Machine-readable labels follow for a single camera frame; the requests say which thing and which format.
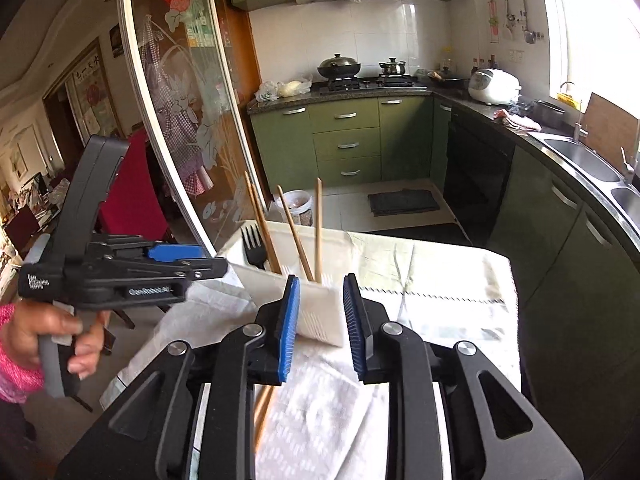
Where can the kitchen window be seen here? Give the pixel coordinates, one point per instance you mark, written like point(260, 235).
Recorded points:
point(595, 25)

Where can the hanging kitchen tools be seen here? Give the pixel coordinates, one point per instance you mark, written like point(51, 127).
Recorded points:
point(515, 20)

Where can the green base cabinets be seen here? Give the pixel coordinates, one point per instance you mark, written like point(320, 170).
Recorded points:
point(345, 145)

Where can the dark sauce bottles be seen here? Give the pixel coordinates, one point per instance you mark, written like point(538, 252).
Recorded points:
point(482, 64)

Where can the steel lidded pot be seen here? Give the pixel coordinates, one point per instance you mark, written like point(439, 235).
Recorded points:
point(392, 69)

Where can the row of wooden chopsticks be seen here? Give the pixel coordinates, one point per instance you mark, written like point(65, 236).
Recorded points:
point(262, 420)

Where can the white rice cooker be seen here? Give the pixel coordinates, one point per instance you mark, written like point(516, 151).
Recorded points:
point(492, 87)

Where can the dark floor mat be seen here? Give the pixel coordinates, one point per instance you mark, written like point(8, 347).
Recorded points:
point(402, 202)

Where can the black built-in appliance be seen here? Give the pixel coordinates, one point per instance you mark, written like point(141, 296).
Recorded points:
point(477, 185)

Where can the checked hanging apron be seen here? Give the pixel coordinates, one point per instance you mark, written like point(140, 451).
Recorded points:
point(172, 110)

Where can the white trash bin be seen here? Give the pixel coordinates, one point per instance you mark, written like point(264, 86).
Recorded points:
point(300, 205)

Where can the dark stone countertop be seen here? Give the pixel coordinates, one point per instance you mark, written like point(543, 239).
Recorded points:
point(480, 110)

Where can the dark wall poster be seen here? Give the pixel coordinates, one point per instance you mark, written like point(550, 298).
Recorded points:
point(116, 40)

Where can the dark round pot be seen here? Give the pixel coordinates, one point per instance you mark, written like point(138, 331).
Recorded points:
point(549, 115)

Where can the steel double sink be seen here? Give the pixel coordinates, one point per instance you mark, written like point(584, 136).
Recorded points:
point(585, 160)

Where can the person's left forearm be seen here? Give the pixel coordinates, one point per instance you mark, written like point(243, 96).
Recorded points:
point(15, 377)

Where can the black gas stove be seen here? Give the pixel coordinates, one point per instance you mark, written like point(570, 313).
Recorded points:
point(370, 85)

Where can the red covered chair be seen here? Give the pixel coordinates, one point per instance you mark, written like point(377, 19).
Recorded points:
point(135, 190)

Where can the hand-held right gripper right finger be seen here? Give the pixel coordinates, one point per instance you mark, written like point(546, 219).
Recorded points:
point(355, 330)

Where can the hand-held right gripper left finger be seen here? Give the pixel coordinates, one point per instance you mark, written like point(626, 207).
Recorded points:
point(288, 330)

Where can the pink dish cloth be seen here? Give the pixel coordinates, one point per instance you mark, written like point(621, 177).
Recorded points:
point(515, 120)

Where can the small steel faucet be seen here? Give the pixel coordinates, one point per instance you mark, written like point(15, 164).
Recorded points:
point(579, 132)

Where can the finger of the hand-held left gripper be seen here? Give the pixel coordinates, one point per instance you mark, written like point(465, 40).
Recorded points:
point(205, 269)
point(167, 252)

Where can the black lidded wok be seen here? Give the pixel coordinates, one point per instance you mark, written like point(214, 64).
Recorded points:
point(339, 67)

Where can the white plastic bags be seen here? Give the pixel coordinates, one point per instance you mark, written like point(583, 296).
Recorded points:
point(285, 89)

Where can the black plastic fork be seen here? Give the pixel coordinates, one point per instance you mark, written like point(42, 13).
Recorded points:
point(254, 255)

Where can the wooden cutting board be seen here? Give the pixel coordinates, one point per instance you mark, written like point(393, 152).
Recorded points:
point(610, 130)

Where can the yellow sponge holder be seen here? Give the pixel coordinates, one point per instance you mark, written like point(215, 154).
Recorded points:
point(567, 100)

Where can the person's left hand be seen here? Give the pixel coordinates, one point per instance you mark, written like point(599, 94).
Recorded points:
point(30, 325)

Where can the black frying pan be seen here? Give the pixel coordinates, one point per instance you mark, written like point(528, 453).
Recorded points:
point(450, 80)

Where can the framed calligraphy picture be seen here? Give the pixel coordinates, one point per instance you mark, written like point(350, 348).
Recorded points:
point(92, 90)

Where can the pale patterned tablecloth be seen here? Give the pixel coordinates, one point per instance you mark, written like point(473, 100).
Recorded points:
point(450, 280)

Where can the white plastic utensil holder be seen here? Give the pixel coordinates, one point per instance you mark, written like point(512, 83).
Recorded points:
point(320, 310)

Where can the etched glass sliding door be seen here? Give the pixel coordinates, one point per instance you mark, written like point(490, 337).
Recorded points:
point(190, 110)

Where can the single brown chopstick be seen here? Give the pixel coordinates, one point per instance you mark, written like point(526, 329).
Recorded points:
point(294, 230)
point(260, 215)
point(318, 230)

